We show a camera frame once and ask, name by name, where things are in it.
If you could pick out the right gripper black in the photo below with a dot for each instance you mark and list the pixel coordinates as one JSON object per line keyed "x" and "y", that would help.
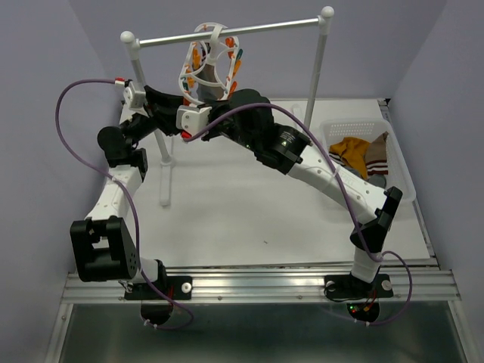
{"x": 215, "y": 110}

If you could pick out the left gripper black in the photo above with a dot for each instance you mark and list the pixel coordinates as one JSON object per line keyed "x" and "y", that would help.
{"x": 162, "y": 110}

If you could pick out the grey sock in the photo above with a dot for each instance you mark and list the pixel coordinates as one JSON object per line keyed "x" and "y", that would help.
{"x": 378, "y": 180}
{"x": 206, "y": 93}

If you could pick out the white round clip hanger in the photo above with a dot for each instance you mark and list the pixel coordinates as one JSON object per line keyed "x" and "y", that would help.
{"x": 220, "y": 51}

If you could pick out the beige striped sock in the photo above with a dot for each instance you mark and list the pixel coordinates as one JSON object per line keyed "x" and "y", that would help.
{"x": 208, "y": 74}

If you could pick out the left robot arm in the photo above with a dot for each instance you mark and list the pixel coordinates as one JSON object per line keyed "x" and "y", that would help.
{"x": 103, "y": 247}

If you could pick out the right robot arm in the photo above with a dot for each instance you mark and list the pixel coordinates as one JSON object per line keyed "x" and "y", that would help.
{"x": 248, "y": 120}

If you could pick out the white plastic basket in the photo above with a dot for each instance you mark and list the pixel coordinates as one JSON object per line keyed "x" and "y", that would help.
{"x": 335, "y": 130}

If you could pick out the yellow sock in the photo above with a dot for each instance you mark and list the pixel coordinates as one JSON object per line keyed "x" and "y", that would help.
{"x": 351, "y": 152}

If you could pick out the white clothes rack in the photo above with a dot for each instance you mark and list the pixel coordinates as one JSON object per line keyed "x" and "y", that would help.
{"x": 322, "y": 21}

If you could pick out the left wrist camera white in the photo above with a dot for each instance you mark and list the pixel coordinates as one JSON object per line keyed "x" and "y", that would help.
{"x": 134, "y": 95}

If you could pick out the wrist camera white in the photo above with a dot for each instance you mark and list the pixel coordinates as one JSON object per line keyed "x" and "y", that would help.
{"x": 191, "y": 120}
{"x": 134, "y": 95}

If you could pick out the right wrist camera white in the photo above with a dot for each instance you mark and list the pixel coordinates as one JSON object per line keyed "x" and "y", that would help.
{"x": 191, "y": 120}

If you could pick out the aluminium rail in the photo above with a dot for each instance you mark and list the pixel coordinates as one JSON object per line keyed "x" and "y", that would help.
{"x": 259, "y": 285}

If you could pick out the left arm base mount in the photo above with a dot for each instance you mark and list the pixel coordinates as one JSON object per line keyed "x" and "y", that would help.
{"x": 177, "y": 287}

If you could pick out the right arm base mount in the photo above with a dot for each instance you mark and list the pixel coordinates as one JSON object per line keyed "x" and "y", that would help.
{"x": 349, "y": 288}

